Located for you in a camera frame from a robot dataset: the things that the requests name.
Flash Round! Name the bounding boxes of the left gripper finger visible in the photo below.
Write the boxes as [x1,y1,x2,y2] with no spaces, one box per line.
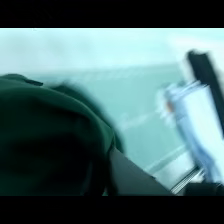
[109,146,173,197]

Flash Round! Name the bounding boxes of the dark green T-shirt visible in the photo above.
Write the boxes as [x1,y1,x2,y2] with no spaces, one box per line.
[0,73,125,197]

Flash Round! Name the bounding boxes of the light blue garment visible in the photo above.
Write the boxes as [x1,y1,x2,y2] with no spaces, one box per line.
[159,80,224,184]

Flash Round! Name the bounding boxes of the silver frame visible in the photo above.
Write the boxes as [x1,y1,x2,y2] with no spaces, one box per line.
[170,165,205,195]

